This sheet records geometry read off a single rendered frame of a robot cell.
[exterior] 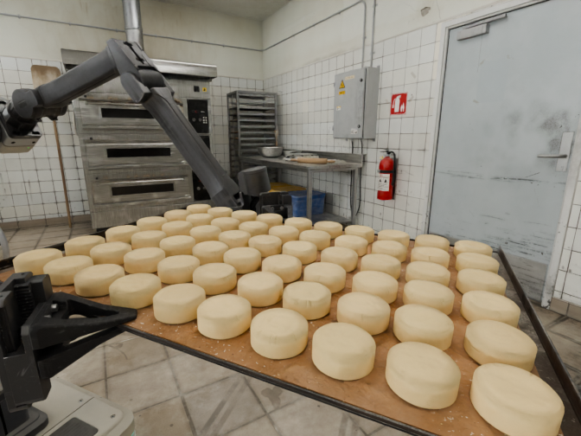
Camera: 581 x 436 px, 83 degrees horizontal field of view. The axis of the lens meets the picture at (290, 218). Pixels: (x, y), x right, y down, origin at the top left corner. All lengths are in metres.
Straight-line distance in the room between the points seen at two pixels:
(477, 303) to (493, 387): 0.12
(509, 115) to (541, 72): 0.31
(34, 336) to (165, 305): 0.10
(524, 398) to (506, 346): 0.06
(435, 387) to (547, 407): 0.06
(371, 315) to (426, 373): 0.08
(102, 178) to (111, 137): 0.48
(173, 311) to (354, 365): 0.17
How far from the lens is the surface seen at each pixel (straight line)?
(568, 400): 0.33
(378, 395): 0.27
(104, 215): 4.45
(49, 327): 0.34
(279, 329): 0.29
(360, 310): 0.32
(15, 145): 1.32
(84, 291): 0.42
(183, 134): 0.85
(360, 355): 0.27
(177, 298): 0.34
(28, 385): 0.37
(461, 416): 0.28
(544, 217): 2.87
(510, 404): 0.27
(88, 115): 4.33
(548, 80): 2.89
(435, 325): 0.32
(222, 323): 0.30
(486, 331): 0.33
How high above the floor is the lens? 1.17
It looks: 14 degrees down
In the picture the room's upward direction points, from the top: straight up
